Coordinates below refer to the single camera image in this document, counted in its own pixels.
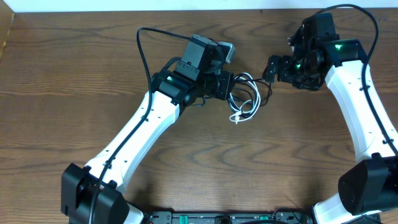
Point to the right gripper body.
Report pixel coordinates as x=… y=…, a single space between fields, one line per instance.
x=278 y=70

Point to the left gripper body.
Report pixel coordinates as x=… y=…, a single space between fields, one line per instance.
x=224 y=86

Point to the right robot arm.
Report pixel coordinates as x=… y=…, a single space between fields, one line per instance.
x=370 y=187

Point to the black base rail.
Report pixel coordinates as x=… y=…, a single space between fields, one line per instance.
x=281 y=215

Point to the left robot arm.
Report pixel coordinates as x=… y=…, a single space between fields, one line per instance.
x=94 y=193

